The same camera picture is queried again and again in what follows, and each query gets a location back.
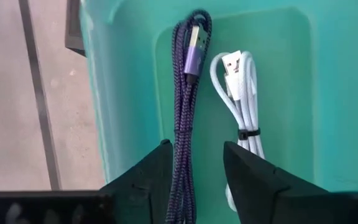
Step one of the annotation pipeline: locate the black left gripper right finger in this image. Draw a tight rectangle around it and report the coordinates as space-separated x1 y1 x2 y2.
223 141 331 224

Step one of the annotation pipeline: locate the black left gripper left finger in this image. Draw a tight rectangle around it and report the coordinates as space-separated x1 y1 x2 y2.
99 138 174 224

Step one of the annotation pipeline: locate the purple braided USB cable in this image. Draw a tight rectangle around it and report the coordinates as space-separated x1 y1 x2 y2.
165 8 213 224

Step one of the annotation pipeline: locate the white braided USB cable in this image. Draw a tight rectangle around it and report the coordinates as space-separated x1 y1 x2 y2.
209 50 266 213

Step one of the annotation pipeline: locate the teal plastic bin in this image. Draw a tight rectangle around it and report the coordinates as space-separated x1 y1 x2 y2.
78 0 358 224

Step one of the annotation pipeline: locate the black box on floor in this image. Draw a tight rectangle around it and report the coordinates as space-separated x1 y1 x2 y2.
64 0 87 58

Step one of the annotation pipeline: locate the black cable tie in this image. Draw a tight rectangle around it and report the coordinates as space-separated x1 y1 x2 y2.
237 127 262 141

